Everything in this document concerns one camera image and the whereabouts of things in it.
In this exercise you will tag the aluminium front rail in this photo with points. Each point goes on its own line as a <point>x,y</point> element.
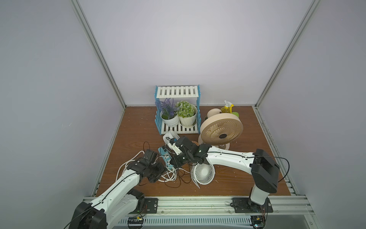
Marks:
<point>216,210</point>

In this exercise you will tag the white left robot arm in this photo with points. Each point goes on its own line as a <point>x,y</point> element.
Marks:
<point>106,210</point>

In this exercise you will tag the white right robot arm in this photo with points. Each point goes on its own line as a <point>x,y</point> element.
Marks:
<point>262,167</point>

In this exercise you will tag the teal white power strip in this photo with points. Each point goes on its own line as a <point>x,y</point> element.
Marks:
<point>165,155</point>

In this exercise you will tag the beige round humidifier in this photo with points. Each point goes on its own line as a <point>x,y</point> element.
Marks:
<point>213,112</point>

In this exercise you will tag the yellow spray bottle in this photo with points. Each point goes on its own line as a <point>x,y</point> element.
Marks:
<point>227,108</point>

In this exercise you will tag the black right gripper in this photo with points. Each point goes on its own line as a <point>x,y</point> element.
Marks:
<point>177,156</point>

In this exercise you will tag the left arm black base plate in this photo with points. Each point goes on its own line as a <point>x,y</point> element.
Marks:
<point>147,206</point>

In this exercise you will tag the small white desk fan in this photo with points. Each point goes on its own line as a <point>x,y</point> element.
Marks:
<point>202,174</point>

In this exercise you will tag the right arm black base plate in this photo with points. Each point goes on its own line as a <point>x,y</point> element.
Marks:
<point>245,205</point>

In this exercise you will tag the white pot green plant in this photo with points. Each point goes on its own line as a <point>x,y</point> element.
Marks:
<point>187,113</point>

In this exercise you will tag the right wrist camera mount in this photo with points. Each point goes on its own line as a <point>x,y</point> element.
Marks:
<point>172,145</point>

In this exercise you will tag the white round tilting desk fan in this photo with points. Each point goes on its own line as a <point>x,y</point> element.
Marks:
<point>170,134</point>

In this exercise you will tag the large beige desk fan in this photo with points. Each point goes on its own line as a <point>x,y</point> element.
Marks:
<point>220,130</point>

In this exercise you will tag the blue white wooden plant shelf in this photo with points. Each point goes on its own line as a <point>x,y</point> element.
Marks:
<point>190,93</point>

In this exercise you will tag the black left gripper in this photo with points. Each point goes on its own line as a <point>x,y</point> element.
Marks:
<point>156,172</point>

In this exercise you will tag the white pot purple lavender plant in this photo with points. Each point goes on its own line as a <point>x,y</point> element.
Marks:
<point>168,111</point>

